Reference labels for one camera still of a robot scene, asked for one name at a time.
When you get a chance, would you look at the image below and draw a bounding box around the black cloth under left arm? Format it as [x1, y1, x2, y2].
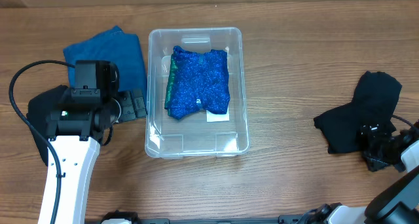
[26, 85, 68, 166]

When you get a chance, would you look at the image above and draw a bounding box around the black cloth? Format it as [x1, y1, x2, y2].
[314, 71, 402, 154]

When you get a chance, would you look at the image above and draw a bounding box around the blue denim folded cloth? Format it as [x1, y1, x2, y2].
[63, 26, 147, 105]

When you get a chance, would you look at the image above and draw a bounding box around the blue sequin garment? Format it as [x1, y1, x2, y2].
[164, 46, 230, 120]

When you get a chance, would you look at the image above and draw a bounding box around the white label in container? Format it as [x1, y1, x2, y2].
[206, 111, 230, 122]

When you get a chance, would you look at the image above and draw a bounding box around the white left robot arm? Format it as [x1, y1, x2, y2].
[27, 86, 135, 223]

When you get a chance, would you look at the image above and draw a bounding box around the clear plastic container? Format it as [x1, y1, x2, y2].
[145, 27, 250, 159]

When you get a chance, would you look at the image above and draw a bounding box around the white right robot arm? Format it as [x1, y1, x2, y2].
[324, 116, 418, 224]

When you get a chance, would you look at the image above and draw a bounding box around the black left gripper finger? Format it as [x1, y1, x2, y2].
[132, 88, 147, 118]
[118, 91, 136, 123]

